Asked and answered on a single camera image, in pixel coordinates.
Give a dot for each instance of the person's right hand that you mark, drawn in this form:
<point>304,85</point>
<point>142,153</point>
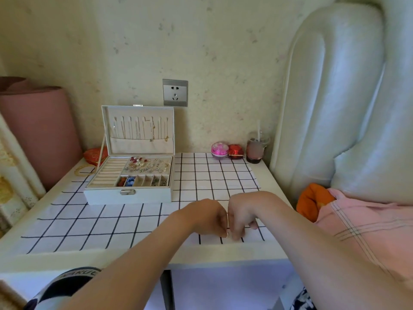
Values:
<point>248,209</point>

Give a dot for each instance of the person's left hand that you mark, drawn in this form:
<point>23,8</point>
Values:
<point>206,217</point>

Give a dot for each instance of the pile of mixed earrings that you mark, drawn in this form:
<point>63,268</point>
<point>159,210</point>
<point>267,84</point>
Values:
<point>159,181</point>

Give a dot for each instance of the white wooden jewelry box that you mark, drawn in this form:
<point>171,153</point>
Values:
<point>138,146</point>

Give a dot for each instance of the person's right forearm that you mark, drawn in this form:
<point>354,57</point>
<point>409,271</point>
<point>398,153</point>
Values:
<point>322,255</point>

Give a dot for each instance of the person's left forearm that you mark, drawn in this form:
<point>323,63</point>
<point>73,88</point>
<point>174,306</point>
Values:
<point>129,267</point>

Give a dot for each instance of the red faceted gift box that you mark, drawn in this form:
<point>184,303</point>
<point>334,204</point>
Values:
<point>236,151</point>

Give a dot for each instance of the pink round trinket box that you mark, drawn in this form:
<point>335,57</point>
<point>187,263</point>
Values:
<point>220,150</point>

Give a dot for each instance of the red heart-shaped box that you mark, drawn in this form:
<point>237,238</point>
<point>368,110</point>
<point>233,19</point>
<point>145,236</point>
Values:
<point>93,155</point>

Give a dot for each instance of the person's black printed trousers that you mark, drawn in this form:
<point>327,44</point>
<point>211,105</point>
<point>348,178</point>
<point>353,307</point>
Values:
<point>61,284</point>

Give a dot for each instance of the clear plastic drink cup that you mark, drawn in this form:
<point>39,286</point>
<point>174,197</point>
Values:
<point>256,151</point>

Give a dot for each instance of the orange plush cushion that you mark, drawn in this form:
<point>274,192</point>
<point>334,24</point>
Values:
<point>311,201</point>

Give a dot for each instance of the white drinking straw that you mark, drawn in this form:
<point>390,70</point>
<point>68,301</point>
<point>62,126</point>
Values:
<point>258,129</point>

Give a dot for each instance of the white black-grid table cloth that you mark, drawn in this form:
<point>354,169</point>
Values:
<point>96,222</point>

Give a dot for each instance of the pink plaid blanket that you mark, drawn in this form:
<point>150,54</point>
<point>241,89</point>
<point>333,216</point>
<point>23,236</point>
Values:
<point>371,229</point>

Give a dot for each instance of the thin gold bangle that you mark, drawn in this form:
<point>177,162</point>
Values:
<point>76,172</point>

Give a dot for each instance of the white padded headboard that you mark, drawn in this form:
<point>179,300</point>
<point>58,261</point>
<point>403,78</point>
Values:
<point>329,93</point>

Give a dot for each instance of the pink rolled mat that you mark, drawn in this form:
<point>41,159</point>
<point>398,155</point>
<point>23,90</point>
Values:
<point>42,135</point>

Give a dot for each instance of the cream gold floral curtain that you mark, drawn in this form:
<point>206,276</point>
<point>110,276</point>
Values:
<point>16,190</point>

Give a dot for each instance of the grey wall socket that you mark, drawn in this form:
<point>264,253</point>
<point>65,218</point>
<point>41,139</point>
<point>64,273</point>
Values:
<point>175,92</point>

